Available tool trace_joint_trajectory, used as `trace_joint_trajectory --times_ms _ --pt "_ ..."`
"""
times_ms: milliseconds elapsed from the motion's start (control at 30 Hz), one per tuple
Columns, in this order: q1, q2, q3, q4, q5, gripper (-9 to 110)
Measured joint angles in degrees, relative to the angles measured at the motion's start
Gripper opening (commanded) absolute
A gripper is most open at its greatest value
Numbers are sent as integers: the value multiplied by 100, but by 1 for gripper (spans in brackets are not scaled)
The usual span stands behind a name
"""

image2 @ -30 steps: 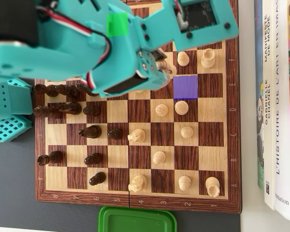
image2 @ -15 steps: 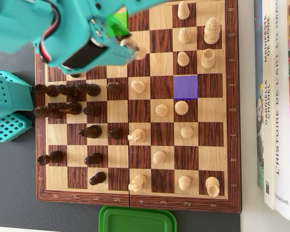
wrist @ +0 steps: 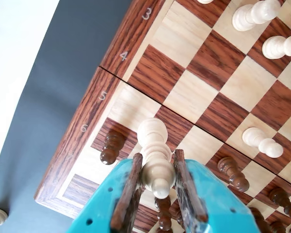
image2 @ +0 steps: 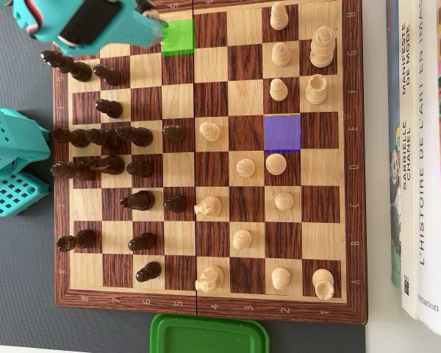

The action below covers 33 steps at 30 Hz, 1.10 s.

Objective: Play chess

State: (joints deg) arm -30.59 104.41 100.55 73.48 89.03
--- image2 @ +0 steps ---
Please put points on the teal gripper black servo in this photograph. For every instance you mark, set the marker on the teal gripper black servo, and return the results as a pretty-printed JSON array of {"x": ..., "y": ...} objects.
[{"x": 134, "y": 23}]

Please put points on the dark grey table mat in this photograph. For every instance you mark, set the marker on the dark grey table mat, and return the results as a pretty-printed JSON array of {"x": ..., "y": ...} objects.
[{"x": 18, "y": 276}]

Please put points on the dark wooden bishop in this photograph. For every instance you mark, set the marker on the dark wooden bishop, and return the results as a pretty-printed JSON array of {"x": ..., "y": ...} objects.
[{"x": 139, "y": 136}]

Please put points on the white Manifeste de Mode book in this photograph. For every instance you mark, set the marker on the white Manifeste de Mode book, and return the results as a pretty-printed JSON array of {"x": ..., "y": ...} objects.
[{"x": 408, "y": 228}]

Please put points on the white L'histoire de l'art book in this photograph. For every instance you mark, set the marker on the white L'histoire de l'art book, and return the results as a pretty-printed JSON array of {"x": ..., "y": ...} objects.
[{"x": 428, "y": 206}]

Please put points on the wooden chess board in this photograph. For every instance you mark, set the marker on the wooden chess board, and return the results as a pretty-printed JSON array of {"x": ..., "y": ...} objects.
[{"x": 211, "y": 169}]

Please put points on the dark wooden pawn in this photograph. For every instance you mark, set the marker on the dark wooden pawn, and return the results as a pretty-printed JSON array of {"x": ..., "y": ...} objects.
[
  {"x": 141, "y": 169},
  {"x": 148, "y": 271},
  {"x": 175, "y": 204},
  {"x": 108, "y": 75},
  {"x": 110, "y": 108},
  {"x": 143, "y": 241},
  {"x": 174, "y": 133}
]

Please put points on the light wooden pawn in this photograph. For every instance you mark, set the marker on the light wooden pawn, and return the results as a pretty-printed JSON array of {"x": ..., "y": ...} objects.
[
  {"x": 246, "y": 168},
  {"x": 280, "y": 277},
  {"x": 210, "y": 131},
  {"x": 283, "y": 201},
  {"x": 280, "y": 55},
  {"x": 279, "y": 18},
  {"x": 242, "y": 239},
  {"x": 278, "y": 91}
]

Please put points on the dark wooden queen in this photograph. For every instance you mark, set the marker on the dark wooden queen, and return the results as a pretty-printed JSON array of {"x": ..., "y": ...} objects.
[{"x": 110, "y": 141}]

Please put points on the dark wooden chess piece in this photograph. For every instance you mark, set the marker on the dark wooden chess piece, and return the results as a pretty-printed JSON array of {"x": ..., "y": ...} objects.
[{"x": 81, "y": 239}]

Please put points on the dark wooden rook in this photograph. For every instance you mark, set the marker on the dark wooden rook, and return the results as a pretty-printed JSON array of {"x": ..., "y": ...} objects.
[
  {"x": 64, "y": 170},
  {"x": 68, "y": 137}
]

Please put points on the dark wooden knight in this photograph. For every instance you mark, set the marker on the dark wooden knight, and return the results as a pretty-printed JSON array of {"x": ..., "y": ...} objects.
[
  {"x": 112, "y": 165},
  {"x": 141, "y": 200}
]

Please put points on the dark wooden king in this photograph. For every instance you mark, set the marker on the dark wooden king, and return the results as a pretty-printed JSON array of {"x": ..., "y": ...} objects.
[{"x": 77, "y": 70}]

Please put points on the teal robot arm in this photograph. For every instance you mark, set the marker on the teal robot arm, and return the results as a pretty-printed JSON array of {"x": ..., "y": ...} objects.
[{"x": 7, "y": 139}]

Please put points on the green plastic container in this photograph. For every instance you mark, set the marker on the green plastic container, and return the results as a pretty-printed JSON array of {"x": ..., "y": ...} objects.
[{"x": 206, "y": 334}]

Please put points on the light wooden knight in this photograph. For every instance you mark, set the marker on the light wooden knight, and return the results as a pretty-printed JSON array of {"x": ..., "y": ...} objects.
[
  {"x": 210, "y": 277},
  {"x": 209, "y": 206}
]

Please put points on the light wooden rook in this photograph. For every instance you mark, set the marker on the light wooden rook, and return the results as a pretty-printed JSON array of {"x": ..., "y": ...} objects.
[
  {"x": 315, "y": 92},
  {"x": 322, "y": 283}
]

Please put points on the blue cartoon cover book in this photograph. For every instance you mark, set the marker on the blue cartoon cover book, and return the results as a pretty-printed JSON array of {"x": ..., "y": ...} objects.
[{"x": 395, "y": 176}]

